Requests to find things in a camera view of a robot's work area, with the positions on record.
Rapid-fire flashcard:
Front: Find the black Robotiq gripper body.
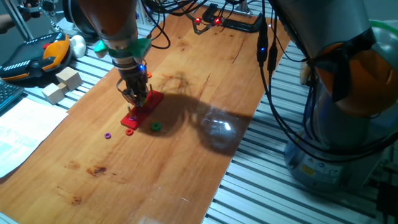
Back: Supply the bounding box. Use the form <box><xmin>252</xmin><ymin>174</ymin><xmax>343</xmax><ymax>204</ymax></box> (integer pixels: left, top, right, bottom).
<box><xmin>118</xmin><ymin>63</ymin><xmax>149</xmax><ymax>91</ymax></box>

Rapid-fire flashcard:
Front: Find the glossy wooden board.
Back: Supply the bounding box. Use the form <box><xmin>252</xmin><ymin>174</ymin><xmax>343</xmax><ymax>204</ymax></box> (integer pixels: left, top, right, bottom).
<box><xmin>0</xmin><ymin>6</ymin><xmax>292</xmax><ymax>224</ymax></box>

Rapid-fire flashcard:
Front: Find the black orange teach pendant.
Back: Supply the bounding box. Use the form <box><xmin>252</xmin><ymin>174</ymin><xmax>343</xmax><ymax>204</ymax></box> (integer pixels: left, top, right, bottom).
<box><xmin>0</xmin><ymin>32</ymin><xmax>72</xmax><ymax>82</ymax></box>

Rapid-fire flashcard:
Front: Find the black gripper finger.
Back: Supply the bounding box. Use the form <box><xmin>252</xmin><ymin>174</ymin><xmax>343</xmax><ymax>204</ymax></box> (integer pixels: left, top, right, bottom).
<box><xmin>138</xmin><ymin>83</ymin><xmax>149</xmax><ymax>105</ymax></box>
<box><xmin>122</xmin><ymin>88</ymin><xmax>139</xmax><ymax>106</ymax></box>

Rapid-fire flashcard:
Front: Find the white paper sheet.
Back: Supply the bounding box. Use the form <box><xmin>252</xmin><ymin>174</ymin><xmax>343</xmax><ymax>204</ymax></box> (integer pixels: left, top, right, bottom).
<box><xmin>0</xmin><ymin>98</ymin><xmax>69</xmax><ymax>179</ymax></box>

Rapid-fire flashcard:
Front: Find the red Hanoi base with pegs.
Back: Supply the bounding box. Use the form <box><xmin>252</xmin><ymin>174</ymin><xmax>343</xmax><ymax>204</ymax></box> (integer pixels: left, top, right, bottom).
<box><xmin>120</xmin><ymin>83</ymin><xmax>165</xmax><ymax>131</ymax></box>

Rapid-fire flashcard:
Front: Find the black computer keyboard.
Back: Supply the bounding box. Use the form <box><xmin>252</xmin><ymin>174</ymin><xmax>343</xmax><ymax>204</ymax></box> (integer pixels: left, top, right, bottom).
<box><xmin>0</xmin><ymin>80</ymin><xmax>25</xmax><ymax>113</ymax></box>

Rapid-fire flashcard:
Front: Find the black C clamp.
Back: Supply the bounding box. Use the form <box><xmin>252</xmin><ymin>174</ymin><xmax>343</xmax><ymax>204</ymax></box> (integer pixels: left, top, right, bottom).
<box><xmin>201</xmin><ymin>2</ymin><xmax>265</xmax><ymax>34</ymax></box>

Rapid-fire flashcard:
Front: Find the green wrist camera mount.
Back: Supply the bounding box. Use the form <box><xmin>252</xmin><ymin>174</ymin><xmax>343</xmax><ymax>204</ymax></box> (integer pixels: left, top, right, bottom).
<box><xmin>93</xmin><ymin>37</ymin><xmax>152</xmax><ymax>60</ymax></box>

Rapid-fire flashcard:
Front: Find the black cable bundle on arm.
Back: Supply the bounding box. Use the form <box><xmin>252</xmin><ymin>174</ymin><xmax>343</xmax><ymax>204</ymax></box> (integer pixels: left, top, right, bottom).
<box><xmin>256</xmin><ymin>0</ymin><xmax>398</xmax><ymax>162</ymax></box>

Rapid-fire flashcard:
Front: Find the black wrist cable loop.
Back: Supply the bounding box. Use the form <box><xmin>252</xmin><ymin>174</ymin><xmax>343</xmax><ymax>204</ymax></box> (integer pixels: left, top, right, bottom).
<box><xmin>141</xmin><ymin>0</ymin><xmax>209</xmax><ymax>50</ymax></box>

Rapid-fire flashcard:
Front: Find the medium wooden cube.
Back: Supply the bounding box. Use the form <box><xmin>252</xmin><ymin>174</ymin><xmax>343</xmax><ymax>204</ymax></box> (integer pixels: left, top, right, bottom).
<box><xmin>42</xmin><ymin>82</ymin><xmax>65</xmax><ymax>105</ymax></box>

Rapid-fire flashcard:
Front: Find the white rounded plastic object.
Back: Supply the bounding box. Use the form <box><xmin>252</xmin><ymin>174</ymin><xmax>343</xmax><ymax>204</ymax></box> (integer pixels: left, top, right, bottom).
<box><xmin>70</xmin><ymin>34</ymin><xmax>87</xmax><ymax>59</ymax></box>

